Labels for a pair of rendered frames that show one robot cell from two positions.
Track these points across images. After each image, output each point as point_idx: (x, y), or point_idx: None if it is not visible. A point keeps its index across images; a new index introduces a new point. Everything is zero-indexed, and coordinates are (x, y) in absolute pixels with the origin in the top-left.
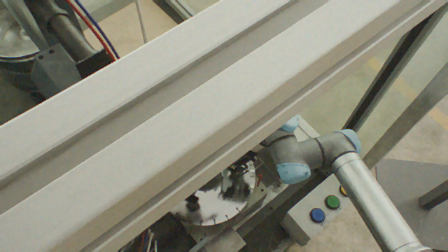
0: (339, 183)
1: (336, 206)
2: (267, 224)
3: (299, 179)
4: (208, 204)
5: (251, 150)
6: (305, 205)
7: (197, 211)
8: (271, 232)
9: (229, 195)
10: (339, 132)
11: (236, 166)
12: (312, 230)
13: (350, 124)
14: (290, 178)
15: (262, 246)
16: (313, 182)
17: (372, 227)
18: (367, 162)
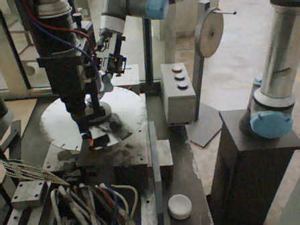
0: (170, 70)
1: (184, 76)
2: (162, 132)
3: (166, 5)
4: (120, 120)
5: (116, 31)
6: (171, 88)
7: (119, 129)
8: (169, 133)
9: (127, 107)
10: None
11: (116, 61)
12: (190, 92)
13: (146, 21)
14: (163, 0)
15: (175, 142)
16: (155, 99)
17: None
18: (169, 48)
